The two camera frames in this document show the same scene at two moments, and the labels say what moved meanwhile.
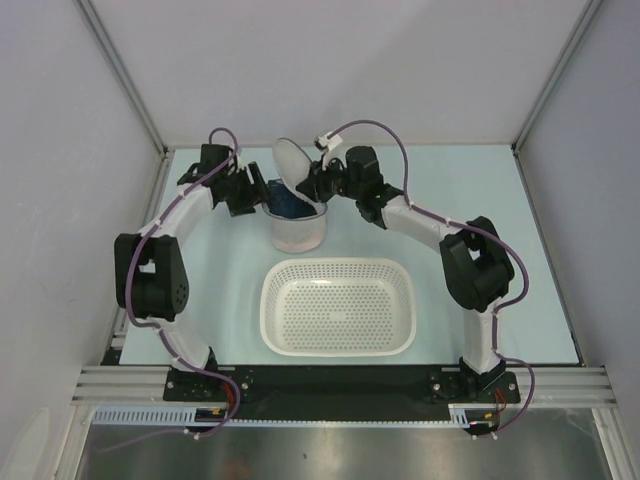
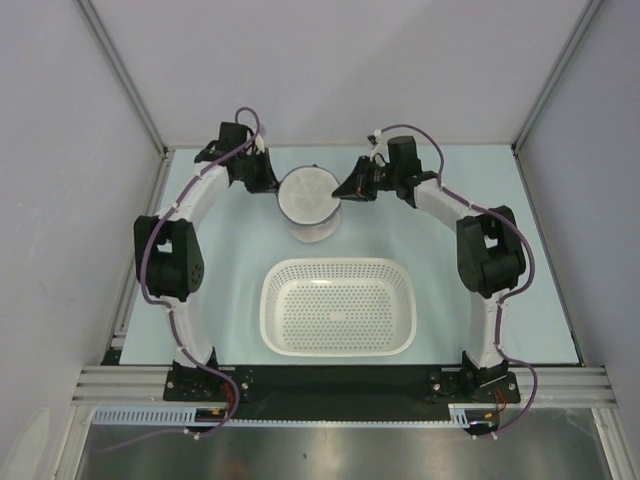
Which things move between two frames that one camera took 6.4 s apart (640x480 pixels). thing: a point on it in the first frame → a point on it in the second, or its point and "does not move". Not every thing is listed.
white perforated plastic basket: x=338 y=307 does not move
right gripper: x=315 y=186 → x=356 y=186
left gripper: x=254 y=193 → x=268 y=180
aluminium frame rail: x=120 y=386 does not move
